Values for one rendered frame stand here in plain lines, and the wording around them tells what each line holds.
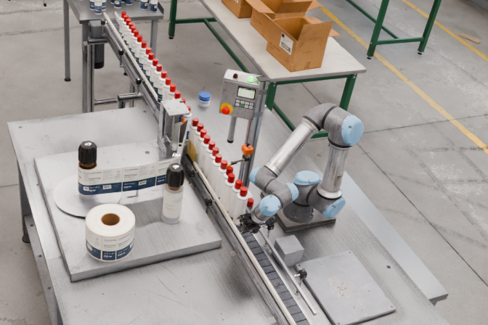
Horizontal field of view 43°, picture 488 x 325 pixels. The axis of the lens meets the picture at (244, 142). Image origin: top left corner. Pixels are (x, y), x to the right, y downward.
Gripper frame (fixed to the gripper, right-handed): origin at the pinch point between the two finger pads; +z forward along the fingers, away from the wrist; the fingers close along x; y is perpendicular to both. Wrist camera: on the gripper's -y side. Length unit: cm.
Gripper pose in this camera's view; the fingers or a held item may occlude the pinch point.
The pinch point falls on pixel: (247, 228)
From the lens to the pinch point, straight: 282.8
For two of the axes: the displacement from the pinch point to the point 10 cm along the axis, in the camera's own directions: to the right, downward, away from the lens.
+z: -3.3, 4.2, 8.4
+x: 3.0, 9.0, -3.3
